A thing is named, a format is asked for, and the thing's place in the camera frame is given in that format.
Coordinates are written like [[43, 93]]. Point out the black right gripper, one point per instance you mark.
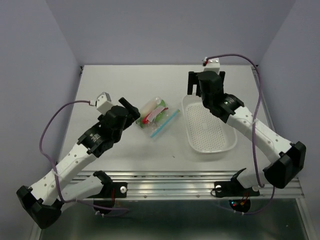
[[193, 79]]

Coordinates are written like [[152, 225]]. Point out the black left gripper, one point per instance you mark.
[[133, 114]]

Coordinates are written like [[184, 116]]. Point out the red toy chili pepper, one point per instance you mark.
[[155, 115]]

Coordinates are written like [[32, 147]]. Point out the clear zip top bag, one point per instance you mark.
[[155, 130]]

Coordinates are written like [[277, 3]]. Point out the white toy radish green top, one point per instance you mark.
[[149, 106]]

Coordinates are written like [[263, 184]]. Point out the green toy pepper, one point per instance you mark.
[[139, 121]]

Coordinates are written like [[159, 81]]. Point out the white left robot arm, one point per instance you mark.
[[44, 200]]

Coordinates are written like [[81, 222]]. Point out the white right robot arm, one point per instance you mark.
[[285, 159]]

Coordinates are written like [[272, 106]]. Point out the white perforated plastic basket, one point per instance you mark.
[[206, 133]]

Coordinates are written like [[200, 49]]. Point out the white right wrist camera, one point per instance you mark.
[[211, 64]]

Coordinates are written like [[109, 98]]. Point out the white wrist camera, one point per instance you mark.
[[211, 64], [103, 103]]

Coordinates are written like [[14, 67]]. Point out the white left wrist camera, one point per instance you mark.
[[103, 103]]

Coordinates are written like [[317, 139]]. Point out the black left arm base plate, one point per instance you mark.
[[106, 198]]

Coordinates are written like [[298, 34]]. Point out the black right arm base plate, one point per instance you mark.
[[240, 197]]

